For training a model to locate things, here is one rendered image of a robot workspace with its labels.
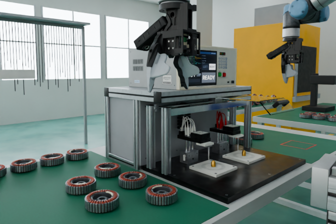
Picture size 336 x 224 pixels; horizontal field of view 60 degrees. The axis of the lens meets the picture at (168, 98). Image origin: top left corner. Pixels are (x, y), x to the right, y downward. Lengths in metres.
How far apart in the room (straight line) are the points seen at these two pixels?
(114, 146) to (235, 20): 6.53
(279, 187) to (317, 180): 0.56
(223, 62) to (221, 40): 6.41
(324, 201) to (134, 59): 1.11
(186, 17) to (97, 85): 7.63
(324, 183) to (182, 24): 0.46
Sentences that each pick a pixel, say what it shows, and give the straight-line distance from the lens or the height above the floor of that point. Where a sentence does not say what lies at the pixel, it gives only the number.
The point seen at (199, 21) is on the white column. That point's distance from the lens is 5.45.
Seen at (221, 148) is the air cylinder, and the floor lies 0.80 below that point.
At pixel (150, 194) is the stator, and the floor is 0.78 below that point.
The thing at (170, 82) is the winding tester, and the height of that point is 1.15.
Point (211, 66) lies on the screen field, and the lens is 1.45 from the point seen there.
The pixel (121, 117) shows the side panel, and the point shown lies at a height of 0.97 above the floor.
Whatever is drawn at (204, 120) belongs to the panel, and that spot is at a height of 0.93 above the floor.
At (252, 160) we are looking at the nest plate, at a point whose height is 0.78.
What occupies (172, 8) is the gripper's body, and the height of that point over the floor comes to 1.34.
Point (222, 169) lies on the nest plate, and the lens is 1.29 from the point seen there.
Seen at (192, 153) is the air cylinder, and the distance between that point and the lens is 1.39.
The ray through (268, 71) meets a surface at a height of 1.19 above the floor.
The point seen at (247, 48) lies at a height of 1.59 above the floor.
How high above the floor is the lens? 1.20
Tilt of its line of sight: 5 degrees down
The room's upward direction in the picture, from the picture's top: straight up
